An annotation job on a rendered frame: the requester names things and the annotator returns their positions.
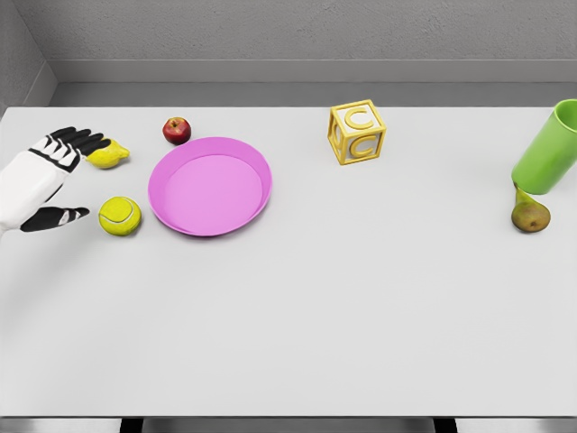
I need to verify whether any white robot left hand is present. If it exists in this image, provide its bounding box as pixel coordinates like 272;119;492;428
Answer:
0;126;112;236

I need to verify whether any yellow lemon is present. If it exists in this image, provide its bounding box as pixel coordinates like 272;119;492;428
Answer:
85;138;131;170

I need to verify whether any pink round plate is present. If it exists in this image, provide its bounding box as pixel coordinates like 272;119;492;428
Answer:
147;136;273;237

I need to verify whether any yellow-green tennis ball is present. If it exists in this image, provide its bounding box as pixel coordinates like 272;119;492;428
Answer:
97;195;142;237

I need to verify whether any red apple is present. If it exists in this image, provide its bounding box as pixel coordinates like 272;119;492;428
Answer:
161;116;192;146

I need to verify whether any yellow letter C block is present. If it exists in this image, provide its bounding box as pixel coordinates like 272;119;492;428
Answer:
326;99;388;166

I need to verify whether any brown-green pear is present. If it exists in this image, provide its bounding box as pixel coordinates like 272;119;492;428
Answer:
510;183;552;235

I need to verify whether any green cup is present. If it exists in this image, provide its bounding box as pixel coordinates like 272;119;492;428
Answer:
510;98;577;196

